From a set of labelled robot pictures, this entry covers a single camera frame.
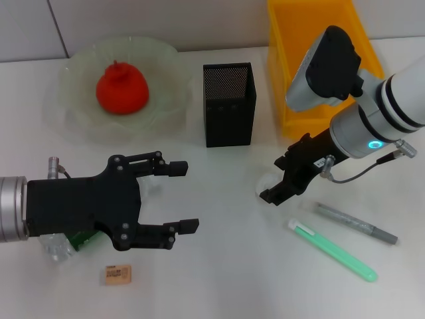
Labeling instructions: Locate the green glass fruit plate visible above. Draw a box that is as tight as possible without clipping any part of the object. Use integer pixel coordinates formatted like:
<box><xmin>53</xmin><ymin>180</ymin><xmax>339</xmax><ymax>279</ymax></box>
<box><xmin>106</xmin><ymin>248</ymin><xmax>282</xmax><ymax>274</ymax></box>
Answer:
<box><xmin>58</xmin><ymin>36</ymin><xmax>193</xmax><ymax>144</ymax></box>

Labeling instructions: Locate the right wrist connector cable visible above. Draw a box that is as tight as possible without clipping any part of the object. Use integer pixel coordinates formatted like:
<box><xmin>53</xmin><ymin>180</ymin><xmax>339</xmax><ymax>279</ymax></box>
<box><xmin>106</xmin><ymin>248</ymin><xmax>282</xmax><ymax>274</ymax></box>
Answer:
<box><xmin>320</xmin><ymin>139</ymin><xmax>418</xmax><ymax>184</ymax></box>

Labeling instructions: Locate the grey marker pen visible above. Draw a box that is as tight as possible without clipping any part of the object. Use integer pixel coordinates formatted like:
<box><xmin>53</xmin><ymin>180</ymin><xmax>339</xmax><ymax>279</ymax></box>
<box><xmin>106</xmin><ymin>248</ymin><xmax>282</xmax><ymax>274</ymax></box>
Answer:
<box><xmin>313</xmin><ymin>202</ymin><xmax>398</xmax><ymax>246</ymax></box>

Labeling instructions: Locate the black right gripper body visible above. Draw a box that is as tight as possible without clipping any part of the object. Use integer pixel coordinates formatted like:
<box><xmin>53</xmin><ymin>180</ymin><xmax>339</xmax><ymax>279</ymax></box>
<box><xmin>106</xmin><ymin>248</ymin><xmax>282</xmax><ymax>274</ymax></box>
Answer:
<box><xmin>274</xmin><ymin>128</ymin><xmax>347</xmax><ymax>197</ymax></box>

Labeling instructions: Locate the clear green-label plastic bottle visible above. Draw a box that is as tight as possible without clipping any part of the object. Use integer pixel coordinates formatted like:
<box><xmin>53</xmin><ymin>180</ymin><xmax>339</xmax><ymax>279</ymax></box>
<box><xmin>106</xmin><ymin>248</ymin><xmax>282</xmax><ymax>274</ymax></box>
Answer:
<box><xmin>39</xmin><ymin>174</ymin><xmax>165</xmax><ymax>263</ymax></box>

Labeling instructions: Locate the black mesh pen holder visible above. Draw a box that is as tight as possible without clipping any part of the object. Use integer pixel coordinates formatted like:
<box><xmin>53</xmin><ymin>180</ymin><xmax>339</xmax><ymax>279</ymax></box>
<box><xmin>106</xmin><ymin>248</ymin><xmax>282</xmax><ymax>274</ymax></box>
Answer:
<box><xmin>203</xmin><ymin>62</ymin><xmax>258</xmax><ymax>148</ymax></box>

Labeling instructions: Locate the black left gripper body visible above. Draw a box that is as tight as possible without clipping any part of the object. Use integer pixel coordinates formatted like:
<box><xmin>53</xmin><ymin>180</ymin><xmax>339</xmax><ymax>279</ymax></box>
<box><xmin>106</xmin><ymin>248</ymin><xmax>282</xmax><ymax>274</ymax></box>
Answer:
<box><xmin>26</xmin><ymin>154</ymin><xmax>144</xmax><ymax>252</ymax></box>

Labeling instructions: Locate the yellow plastic bin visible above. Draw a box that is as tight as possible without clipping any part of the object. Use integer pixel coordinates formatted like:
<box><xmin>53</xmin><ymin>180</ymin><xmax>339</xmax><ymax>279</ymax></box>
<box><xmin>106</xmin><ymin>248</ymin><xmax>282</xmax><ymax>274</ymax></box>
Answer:
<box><xmin>267</xmin><ymin>0</ymin><xmax>386</xmax><ymax>139</ymax></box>

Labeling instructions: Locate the white paper ball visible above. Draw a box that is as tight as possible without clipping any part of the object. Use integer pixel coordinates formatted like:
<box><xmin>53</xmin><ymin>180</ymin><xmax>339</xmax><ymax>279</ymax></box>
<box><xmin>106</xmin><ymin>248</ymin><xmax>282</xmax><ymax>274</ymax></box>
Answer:
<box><xmin>254</xmin><ymin>172</ymin><xmax>284</xmax><ymax>197</ymax></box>

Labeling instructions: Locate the small tan eraser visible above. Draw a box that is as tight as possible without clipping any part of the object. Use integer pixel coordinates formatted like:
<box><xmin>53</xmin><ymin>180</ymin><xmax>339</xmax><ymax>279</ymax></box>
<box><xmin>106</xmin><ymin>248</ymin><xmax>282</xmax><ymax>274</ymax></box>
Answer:
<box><xmin>99</xmin><ymin>264</ymin><xmax>133</xmax><ymax>286</ymax></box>

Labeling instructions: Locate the red-orange knitted orange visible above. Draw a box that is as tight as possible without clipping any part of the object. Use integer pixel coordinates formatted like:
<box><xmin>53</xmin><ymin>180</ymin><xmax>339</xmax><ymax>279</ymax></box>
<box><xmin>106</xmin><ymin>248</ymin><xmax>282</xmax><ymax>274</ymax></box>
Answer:
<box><xmin>96</xmin><ymin>59</ymin><xmax>149</xmax><ymax>116</ymax></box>

